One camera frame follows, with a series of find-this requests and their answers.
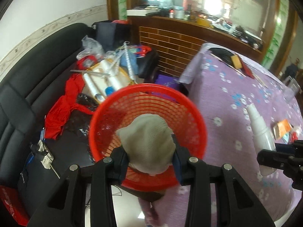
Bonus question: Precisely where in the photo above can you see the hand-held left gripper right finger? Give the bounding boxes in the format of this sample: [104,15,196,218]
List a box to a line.
[171,134,276,227]

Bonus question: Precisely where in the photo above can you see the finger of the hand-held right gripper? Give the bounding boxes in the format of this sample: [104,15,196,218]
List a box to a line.
[257,140,303,191]

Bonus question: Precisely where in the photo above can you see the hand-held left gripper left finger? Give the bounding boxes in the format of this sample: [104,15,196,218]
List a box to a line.
[27,147,129,227]

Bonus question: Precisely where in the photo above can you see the white knit glove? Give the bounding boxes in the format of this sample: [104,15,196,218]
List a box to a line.
[116,113,177,176]

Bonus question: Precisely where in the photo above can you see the white spray bottle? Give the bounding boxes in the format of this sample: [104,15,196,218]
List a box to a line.
[246,104,277,176]

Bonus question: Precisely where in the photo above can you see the red plastic basket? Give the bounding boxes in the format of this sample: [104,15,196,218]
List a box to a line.
[89,83,207,187]

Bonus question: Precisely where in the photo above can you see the black plastic bag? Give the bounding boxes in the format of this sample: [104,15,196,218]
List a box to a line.
[64,93,100,135]

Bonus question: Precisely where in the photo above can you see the white power strip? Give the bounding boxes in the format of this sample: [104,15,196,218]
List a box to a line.
[31,139,59,178]

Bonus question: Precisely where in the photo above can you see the purple floral tablecloth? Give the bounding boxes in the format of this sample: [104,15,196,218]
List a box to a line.
[138,43,303,227]

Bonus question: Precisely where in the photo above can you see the red cloth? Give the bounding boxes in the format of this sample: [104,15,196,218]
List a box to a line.
[45,59,100,140]

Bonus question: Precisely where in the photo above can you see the purple box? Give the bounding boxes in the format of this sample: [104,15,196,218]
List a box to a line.
[155,74,180,90]

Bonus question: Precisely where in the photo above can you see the dark jacket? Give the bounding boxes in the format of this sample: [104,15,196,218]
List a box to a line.
[285,65,299,79]

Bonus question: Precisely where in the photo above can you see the dark blue box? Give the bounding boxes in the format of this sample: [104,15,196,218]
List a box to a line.
[18,151,62,206]

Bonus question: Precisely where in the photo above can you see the white film rolls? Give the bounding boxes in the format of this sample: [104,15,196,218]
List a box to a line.
[83,60,123,97]

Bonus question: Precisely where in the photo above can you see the dark red packet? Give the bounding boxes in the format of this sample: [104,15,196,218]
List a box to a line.
[240,59,254,77]

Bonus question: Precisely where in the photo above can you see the clear plastic tube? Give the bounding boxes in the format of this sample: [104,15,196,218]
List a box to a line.
[124,41,135,81]

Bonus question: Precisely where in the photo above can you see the blue cloth bag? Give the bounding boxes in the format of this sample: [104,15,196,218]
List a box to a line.
[119,50,139,75]

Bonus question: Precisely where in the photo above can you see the yellow sponge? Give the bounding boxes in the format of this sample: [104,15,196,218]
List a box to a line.
[230,55,242,69]

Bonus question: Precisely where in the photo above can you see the red box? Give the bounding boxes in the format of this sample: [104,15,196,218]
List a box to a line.
[0,186,29,226]

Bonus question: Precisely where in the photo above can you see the clear plastic bag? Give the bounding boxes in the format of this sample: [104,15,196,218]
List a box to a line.
[76,35,106,61]

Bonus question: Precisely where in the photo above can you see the black leather sofa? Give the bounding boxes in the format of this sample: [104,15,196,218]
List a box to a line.
[0,23,112,152]

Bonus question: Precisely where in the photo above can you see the cluttered wooden counter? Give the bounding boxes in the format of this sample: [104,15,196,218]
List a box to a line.
[127,0,264,81]

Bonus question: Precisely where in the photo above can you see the dark navy bag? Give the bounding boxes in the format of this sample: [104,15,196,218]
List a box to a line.
[92,21,130,52]

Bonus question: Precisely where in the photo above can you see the green bamboo wall sticker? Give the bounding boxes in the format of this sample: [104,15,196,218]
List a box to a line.
[263,2,288,69]

